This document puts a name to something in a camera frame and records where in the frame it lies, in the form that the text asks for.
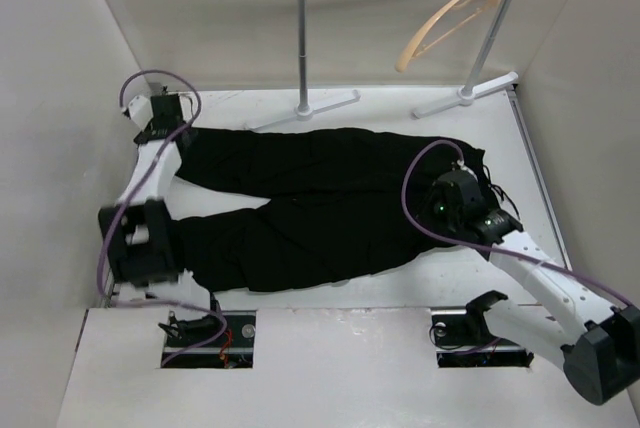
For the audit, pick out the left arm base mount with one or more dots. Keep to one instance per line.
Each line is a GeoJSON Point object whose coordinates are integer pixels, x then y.
{"type": "Point", "coordinates": [197, 343]}

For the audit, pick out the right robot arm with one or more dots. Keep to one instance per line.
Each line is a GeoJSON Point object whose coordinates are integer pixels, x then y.
{"type": "Point", "coordinates": [592, 341]}

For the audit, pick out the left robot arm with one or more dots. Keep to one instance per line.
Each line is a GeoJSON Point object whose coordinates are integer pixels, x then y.
{"type": "Point", "coordinates": [138, 262]}

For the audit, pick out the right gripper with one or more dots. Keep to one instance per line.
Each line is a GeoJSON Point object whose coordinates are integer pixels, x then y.
{"type": "Point", "coordinates": [433, 195]}

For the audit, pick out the beige plastic hanger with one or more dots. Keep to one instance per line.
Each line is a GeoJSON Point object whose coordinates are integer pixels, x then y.
{"type": "Point", "coordinates": [441, 25]}

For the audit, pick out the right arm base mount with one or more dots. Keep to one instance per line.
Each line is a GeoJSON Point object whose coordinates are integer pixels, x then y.
{"type": "Point", "coordinates": [458, 347]}

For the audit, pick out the black trousers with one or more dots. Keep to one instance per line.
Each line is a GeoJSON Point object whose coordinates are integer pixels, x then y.
{"type": "Point", "coordinates": [337, 204]}

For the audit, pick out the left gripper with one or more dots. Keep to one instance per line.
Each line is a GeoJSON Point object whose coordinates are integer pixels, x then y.
{"type": "Point", "coordinates": [148, 129]}

